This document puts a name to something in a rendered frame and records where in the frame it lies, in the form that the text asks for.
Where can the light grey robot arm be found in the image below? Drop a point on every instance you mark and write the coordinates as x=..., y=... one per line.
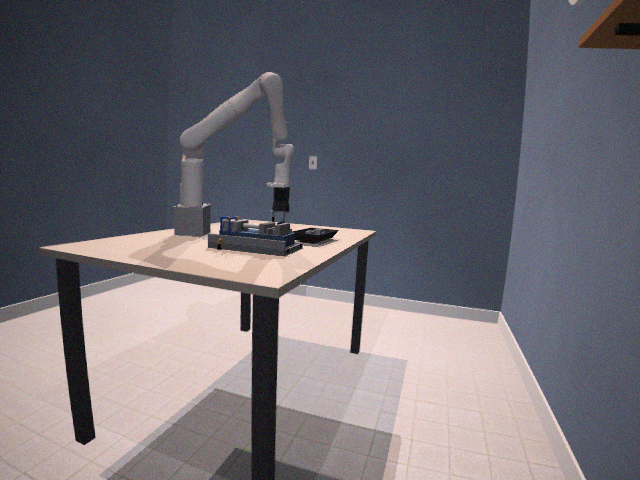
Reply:
x=270, y=84

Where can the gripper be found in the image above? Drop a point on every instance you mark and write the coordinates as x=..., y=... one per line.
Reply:
x=281, y=196

